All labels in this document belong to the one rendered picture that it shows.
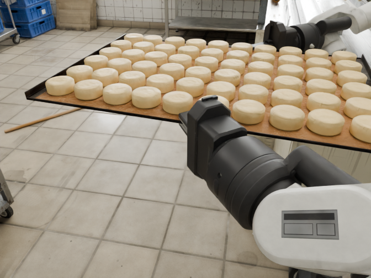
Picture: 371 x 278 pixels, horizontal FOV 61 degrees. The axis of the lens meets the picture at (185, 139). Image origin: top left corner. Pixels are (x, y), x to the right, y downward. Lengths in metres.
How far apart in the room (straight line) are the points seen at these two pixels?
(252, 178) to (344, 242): 0.11
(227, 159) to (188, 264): 1.19
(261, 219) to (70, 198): 1.66
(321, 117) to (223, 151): 0.19
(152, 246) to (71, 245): 0.39
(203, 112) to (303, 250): 0.21
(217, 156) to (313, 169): 0.10
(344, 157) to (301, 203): 0.93
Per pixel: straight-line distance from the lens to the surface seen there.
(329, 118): 0.50
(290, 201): 0.29
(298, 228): 0.28
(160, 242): 1.59
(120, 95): 0.54
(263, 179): 0.33
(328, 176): 0.33
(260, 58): 0.71
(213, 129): 0.38
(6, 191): 1.76
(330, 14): 1.00
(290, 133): 0.48
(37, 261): 1.66
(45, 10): 5.38
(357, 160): 1.22
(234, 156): 0.35
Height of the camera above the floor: 1.25
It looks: 34 degrees down
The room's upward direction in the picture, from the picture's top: straight up
